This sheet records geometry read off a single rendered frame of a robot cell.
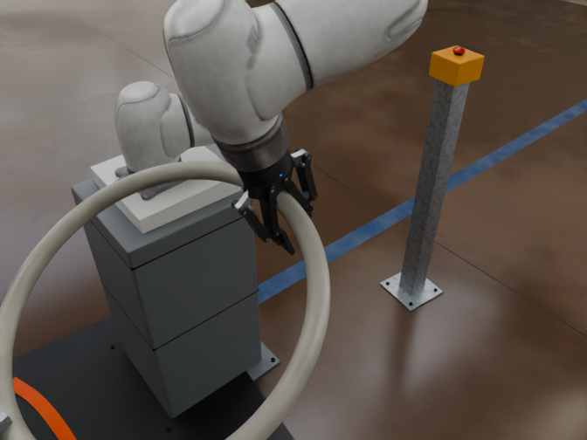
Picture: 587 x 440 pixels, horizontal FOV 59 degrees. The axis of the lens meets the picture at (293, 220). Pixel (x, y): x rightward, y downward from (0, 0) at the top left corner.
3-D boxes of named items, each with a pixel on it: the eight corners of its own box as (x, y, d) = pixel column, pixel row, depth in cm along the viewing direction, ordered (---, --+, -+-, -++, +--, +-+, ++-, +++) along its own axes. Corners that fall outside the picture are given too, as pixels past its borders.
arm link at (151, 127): (120, 150, 151) (100, 80, 137) (181, 137, 156) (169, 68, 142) (129, 181, 140) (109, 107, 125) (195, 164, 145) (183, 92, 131)
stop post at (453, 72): (443, 292, 231) (504, 55, 164) (410, 312, 222) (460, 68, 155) (411, 267, 244) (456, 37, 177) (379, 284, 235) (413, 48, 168)
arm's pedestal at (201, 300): (106, 348, 207) (46, 183, 157) (211, 291, 232) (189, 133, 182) (166, 441, 177) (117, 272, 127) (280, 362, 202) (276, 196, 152)
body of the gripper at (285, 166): (264, 115, 69) (281, 159, 77) (216, 154, 68) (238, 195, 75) (300, 141, 65) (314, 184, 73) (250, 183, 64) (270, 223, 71)
